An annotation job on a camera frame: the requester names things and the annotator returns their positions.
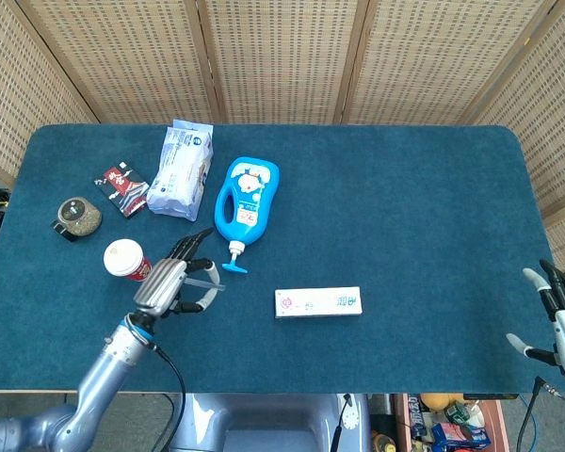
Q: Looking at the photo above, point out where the pale purple tissue pack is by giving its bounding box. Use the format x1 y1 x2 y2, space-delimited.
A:
146 119 215 222

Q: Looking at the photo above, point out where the white toothpaste box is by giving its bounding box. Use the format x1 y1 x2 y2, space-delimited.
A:
274 285 363 320

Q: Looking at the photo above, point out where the black red snack packet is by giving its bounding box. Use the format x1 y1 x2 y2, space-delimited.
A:
93 160 151 218

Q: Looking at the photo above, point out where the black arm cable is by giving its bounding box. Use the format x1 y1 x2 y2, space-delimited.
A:
148 343 188 452
516 375 565 452

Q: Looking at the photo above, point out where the blue pump bottle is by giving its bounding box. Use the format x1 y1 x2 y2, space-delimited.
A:
214 156 281 275

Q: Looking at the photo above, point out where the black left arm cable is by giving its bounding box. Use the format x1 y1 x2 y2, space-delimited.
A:
148 343 188 452

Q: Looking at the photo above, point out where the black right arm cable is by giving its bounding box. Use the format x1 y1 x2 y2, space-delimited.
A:
516 375 565 452

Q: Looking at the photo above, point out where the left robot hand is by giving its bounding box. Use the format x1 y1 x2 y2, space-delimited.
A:
132 227 220 319

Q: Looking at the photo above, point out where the blue grey robot torso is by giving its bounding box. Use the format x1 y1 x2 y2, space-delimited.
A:
169 393 373 452

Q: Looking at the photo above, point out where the blue snack pack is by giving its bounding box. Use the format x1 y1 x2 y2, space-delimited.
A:
431 421 492 449

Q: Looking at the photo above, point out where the red paper cup white lid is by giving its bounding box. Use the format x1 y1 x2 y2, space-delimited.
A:
103 238 153 283

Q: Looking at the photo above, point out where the red storage crate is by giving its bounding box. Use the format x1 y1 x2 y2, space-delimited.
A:
393 393 510 452

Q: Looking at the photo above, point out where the black torso cable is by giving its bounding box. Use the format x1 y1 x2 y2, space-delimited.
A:
330 394 355 452

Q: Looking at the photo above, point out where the woven wooden folding screen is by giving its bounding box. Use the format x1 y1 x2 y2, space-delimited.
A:
0 0 565 283

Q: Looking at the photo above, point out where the teal table cloth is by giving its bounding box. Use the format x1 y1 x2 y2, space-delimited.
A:
0 123 565 395

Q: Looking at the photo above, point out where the round brown jar dark lid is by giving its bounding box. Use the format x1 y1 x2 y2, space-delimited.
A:
51 196 104 243

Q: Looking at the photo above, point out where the orange fruit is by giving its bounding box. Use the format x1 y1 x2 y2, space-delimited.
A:
422 394 453 412

